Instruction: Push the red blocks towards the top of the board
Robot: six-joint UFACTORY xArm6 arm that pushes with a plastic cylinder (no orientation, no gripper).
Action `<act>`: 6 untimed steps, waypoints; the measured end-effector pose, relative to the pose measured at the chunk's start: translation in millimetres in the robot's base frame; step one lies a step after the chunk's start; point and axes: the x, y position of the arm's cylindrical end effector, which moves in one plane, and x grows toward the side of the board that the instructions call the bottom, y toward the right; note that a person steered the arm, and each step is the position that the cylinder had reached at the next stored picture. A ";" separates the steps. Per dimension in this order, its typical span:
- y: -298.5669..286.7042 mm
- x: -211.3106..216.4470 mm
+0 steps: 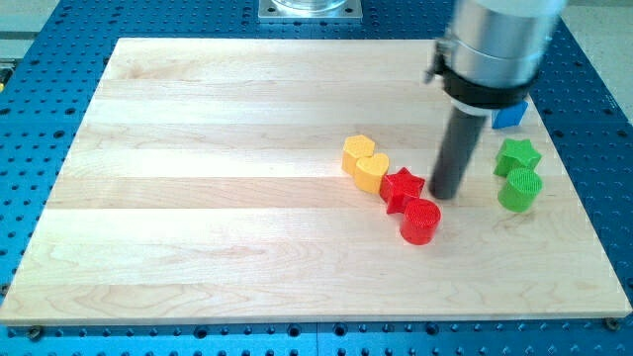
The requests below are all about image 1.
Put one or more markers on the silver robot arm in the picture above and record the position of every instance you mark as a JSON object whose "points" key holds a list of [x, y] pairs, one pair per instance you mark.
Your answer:
{"points": [[490, 53]]}

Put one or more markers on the wooden board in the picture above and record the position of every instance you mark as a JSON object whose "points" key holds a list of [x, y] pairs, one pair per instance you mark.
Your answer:
{"points": [[204, 185]]}

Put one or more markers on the yellow hexagon block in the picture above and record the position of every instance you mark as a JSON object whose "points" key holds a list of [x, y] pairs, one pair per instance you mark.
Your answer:
{"points": [[354, 148]]}

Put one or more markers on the yellow heart block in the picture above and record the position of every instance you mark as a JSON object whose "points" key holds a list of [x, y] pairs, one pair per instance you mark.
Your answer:
{"points": [[369, 172]]}

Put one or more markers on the red star block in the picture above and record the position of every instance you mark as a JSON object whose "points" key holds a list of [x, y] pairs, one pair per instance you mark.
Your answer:
{"points": [[398, 189]]}

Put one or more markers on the red cylinder block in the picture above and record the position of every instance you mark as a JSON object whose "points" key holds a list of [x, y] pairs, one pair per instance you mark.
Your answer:
{"points": [[420, 221]]}

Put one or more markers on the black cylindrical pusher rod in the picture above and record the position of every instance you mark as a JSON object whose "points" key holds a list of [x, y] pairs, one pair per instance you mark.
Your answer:
{"points": [[460, 139]]}

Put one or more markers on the blue cube block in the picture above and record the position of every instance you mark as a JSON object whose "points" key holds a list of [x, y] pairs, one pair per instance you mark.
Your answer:
{"points": [[510, 116]]}

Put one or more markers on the green star block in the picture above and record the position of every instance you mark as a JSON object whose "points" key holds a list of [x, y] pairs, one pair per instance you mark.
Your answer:
{"points": [[516, 153]]}

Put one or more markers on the green cylinder block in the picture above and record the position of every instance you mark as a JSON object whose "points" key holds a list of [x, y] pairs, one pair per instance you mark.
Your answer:
{"points": [[520, 190]]}

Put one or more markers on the blue perforated table plate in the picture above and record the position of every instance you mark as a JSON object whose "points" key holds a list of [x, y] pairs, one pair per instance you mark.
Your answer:
{"points": [[50, 90]]}

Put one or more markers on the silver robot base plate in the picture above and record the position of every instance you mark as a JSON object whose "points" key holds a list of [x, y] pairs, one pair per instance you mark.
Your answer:
{"points": [[287, 11]]}

